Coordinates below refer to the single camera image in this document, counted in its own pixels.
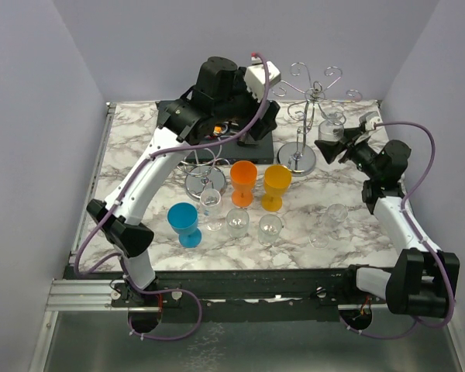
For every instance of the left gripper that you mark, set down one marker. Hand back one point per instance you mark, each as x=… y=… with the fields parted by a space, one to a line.
x=266 y=122

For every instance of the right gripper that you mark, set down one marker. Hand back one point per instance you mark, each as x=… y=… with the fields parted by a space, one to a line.
x=332 y=150

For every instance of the ribbed clear wine glass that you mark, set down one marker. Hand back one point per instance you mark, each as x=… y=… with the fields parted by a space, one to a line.
x=331 y=129

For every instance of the yellow plastic goblet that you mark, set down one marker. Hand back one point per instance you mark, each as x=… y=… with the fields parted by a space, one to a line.
x=277 y=179

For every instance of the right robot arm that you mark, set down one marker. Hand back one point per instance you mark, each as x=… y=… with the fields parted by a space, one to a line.
x=422 y=283

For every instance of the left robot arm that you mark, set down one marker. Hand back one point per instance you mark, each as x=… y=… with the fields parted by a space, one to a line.
x=186 y=122

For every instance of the tall chrome glass rack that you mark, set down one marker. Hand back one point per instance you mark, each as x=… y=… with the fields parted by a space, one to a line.
x=298 y=157

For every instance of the lying clear wine glass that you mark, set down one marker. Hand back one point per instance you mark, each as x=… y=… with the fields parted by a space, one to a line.
x=332 y=218

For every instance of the clear stemmed glass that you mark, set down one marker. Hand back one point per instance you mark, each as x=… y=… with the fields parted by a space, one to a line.
x=212 y=207

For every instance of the dark grey tray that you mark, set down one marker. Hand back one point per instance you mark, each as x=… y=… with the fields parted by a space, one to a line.
x=261 y=152

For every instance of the orange plastic goblet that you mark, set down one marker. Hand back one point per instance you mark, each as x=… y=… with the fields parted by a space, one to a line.
x=243 y=176

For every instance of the clear tumbler glass left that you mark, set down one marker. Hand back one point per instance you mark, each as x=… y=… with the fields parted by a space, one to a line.
x=237 y=222

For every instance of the blue plastic goblet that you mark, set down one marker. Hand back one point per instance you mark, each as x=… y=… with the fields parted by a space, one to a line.
x=183 y=219

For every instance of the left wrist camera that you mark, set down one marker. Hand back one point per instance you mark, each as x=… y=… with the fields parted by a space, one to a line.
x=255 y=79

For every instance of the small chrome ring rack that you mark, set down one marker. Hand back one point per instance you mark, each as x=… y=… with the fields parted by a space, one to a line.
x=203 y=176

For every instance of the black mounting base rail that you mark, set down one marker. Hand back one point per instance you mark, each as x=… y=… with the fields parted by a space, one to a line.
x=183 y=297

